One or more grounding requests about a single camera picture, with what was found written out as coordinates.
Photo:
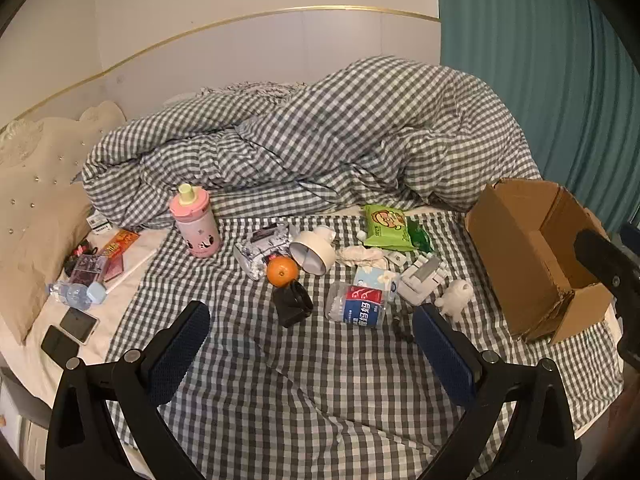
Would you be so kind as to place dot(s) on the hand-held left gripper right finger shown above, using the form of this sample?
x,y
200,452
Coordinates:
x,y
445,355

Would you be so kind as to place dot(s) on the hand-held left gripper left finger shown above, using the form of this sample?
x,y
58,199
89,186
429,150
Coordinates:
x,y
180,350

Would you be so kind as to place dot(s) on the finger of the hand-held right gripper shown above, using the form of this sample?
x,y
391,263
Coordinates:
x,y
602,260
632,335

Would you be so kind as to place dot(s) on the grey plush toy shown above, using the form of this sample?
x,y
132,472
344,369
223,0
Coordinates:
x,y
455,300

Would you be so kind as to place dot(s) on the cardboard box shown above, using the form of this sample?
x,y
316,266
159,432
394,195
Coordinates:
x,y
515,260

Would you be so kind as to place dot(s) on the clear cotton swab container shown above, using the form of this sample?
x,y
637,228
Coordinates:
x,y
357,307

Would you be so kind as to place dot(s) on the blue and white tissue pack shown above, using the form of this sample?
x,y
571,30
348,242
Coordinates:
x,y
372,277

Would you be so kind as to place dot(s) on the small black object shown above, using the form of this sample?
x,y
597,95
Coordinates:
x,y
292,307

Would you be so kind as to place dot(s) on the grey patterned tissue packet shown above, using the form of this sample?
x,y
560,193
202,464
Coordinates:
x,y
260,250

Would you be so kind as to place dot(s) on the orange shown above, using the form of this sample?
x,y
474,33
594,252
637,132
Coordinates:
x,y
282,271

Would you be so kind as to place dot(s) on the white mattress cover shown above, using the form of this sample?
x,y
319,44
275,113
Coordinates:
x,y
120,305

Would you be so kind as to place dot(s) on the light blue case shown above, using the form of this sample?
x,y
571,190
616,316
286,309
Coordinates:
x,y
96,293

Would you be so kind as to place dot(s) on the white-edged phone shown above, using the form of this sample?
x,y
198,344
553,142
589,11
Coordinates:
x,y
78,325

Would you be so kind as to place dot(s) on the dark pink wallet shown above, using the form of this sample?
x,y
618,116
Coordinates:
x,y
114,267

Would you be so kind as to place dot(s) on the small white packet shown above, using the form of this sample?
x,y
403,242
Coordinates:
x,y
397,258

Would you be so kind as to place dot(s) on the pink drinking bottle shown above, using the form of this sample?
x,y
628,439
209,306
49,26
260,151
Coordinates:
x,y
197,232

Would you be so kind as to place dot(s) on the clear purple box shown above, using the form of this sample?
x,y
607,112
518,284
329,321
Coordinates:
x,y
89,271

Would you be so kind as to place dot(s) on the black phone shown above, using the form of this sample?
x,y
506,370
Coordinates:
x,y
59,342

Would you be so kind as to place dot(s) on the red snack packet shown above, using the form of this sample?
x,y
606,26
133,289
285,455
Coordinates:
x,y
119,242

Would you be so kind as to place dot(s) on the grey checkered bed sheet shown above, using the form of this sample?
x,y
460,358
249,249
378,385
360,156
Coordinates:
x,y
300,385

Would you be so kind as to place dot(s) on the dark green wrapper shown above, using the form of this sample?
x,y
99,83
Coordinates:
x,y
417,232

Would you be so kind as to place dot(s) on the clear water bottle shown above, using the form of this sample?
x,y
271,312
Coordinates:
x,y
67,294

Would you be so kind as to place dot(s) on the crumpled white tissue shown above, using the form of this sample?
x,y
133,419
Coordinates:
x,y
360,255

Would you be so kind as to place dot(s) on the green snack packet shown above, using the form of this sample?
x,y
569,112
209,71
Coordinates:
x,y
385,225

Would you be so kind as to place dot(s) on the small white carton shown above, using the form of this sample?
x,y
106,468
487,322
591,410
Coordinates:
x,y
98,224

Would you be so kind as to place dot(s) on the white bedside cabinet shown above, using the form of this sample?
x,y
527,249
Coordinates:
x,y
20,440

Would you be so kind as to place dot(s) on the teal curtain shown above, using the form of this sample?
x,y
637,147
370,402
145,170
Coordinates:
x,y
525,60

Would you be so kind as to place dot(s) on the beige tufted headboard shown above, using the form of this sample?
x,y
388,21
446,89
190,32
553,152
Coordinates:
x,y
40,185

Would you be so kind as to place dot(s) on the grey checkered duvet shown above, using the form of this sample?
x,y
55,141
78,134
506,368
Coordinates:
x,y
325,135

